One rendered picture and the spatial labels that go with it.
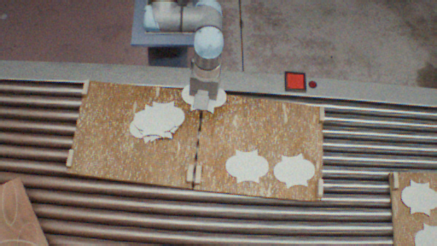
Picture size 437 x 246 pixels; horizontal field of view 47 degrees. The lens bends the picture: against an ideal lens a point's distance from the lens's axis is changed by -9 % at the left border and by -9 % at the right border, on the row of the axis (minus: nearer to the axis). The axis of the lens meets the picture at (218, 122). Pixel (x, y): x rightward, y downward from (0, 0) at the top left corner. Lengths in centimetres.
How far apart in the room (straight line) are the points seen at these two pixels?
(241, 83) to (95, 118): 52
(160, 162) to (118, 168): 14
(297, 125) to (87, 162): 71
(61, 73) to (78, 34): 127
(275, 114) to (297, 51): 136
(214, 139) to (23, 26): 187
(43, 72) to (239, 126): 74
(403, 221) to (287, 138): 49
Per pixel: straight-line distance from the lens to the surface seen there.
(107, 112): 183
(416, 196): 186
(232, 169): 173
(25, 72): 201
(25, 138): 186
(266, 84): 192
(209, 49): 142
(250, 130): 180
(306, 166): 177
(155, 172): 172
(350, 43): 330
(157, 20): 150
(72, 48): 317
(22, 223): 162
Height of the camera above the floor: 253
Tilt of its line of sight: 62 degrees down
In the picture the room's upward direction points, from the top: 8 degrees clockwise
